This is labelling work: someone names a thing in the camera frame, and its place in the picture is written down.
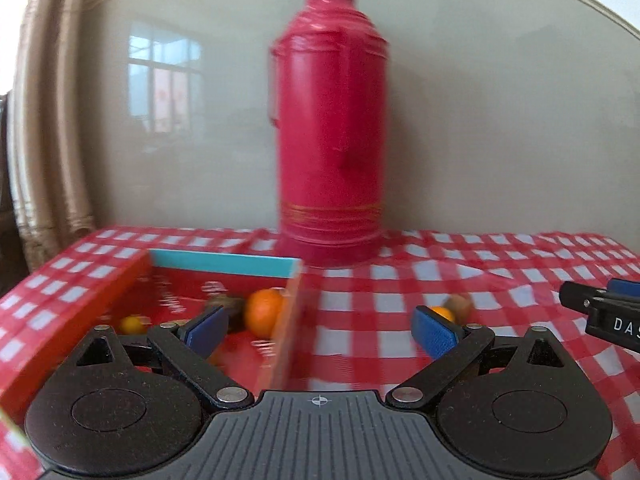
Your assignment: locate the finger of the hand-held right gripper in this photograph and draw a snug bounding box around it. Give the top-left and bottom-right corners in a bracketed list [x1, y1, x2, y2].
[607, 278, 640, 297]
[560, 281, 640, 313]

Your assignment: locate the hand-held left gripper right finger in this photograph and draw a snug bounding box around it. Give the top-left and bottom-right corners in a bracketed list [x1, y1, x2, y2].
[385, 305, 578, 409]

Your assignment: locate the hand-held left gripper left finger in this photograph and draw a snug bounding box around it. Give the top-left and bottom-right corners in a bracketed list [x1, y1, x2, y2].
[70, 305, 256, 409]

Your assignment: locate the brown kiwi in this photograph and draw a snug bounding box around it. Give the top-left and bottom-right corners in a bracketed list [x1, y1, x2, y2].
[207, 296, 248, 332]

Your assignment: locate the small brown round fruit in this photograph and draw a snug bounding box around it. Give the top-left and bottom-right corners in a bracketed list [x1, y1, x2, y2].
[446, 295, 473, 321]

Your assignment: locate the colourful cardboard box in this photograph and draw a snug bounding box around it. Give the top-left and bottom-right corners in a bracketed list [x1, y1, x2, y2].
[0, 248, 307, 431]

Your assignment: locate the red checked tablecloth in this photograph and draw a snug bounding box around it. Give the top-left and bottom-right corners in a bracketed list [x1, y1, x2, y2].
[0, 227, 640, 480]

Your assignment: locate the red thermos flask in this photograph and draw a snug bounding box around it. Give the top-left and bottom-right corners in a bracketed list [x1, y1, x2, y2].
[267, 0, 390, 267]

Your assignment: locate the beige curtain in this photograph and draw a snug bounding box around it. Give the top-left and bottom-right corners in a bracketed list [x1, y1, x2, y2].
[7, 0, 126, 271]

